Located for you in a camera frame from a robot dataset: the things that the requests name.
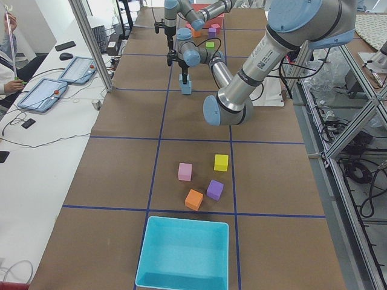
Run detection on orange foam block left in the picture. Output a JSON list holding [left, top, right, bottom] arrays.
[[184, 189, 203, 211]]

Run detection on black keyboard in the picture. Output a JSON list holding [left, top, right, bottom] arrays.
[[91, 25, 108, 54]]

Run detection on cyan plastic bin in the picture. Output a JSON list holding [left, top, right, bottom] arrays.
[[135, 216, 229, 289]]

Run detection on light blue block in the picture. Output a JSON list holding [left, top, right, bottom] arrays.
[[179, 74, 192, 86], [180, 80, 192, 95]]

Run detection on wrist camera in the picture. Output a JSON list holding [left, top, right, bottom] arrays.
[[154, 19, 164, 34], [166, 50, 179, 66]]

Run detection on green foam block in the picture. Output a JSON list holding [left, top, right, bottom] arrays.
[[206, 42, 215, 51]]

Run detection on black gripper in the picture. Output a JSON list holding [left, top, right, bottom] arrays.
[[165, 30, 175, 53], [178, 59, 189, 83]]

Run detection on teach pendant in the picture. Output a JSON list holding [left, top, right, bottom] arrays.
[[18, 78, 68, 113], [58, 57, 96, 85]]

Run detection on far teach pendant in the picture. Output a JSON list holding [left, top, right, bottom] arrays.
[[58, 57, 96, 85]]

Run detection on yellow foam block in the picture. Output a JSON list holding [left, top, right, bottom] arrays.
[[214, 154, 229, 172]]

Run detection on aluminium frame post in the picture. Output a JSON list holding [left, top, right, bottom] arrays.
[[68, 0, 113, 93]]

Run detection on metal tape roll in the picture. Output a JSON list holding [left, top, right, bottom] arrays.
[[91, 100, 102, 111]]

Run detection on thin metal rod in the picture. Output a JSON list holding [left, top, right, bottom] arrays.
[[4, 4, 19, 80]]

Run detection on purple foam block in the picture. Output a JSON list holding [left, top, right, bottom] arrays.
[[206, 179, 224, 201], [208, 27, 216, 39]]

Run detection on near teach pendant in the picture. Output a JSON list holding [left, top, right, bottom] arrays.
[[18, 78, 68, 113]]

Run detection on magenta foam block rear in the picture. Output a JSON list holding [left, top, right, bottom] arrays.
[[210, 24, 221, 34]]

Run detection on black camera cable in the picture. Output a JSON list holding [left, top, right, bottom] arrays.
[[193, 28, 223, 60], [150, 5, 166, 30]]

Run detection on black computer mouse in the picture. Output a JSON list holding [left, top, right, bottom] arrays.
[[59, 53, 74, 61]]

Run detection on orange foam block right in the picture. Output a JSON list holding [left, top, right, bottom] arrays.
[[191, 28, 201, 38]]

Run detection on black phone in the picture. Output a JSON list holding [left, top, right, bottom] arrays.
[[54, 41, 76, 51]]

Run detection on orange foam block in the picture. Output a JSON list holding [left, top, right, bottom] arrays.
[[184, 189, 203, 211], [191, 28, 201, 38]]

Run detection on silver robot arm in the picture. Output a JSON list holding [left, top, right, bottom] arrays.
[[162, 0, 236, 50], [164, 1, 357, 126]]

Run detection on lilac foam block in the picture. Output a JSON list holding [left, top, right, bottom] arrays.
[[178, 163, 192, 181]]

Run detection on small black adapter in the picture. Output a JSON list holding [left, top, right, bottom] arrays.
[[21, 118, 36, 129]]

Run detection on purple foam block right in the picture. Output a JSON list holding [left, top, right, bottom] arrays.
[[208, 27, 216, 39]]

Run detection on person's hand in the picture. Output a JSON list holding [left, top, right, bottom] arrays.
[[3, 79, 25, 94]]

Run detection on pink plastic tray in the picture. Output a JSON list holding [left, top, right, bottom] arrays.
[[187, 1, 228, 31]]

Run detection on purple foam block left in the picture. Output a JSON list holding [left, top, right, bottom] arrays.
[[206, 179, 224, 201]]

